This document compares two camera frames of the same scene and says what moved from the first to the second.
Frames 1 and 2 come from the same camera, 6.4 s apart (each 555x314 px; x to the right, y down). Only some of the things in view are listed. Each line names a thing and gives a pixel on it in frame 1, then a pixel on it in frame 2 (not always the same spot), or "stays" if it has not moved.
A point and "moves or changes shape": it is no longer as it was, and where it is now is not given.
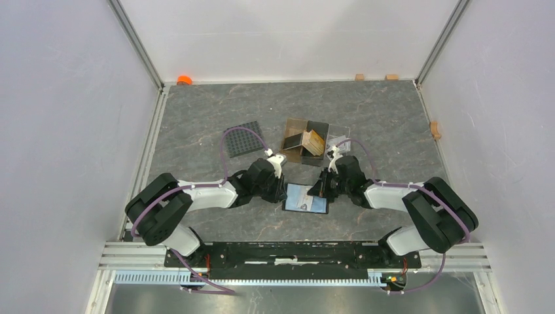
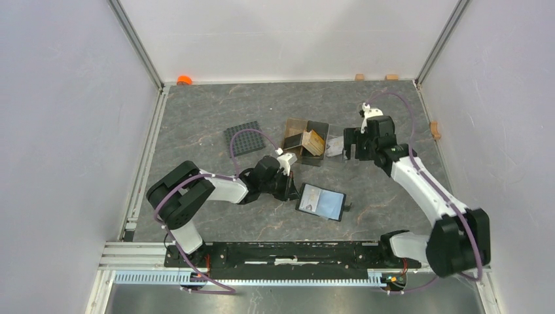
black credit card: [292, 141] stays
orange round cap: [184, 80] stays
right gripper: [322, 188] -> [353, 136]
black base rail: [293, 256] stays
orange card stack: [313, 142] stays
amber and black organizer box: [305, 141] stays
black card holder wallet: [298, 199] moves or changes shape
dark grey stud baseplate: [240, 141] stays
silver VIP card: [305, 202] moves or changes shape
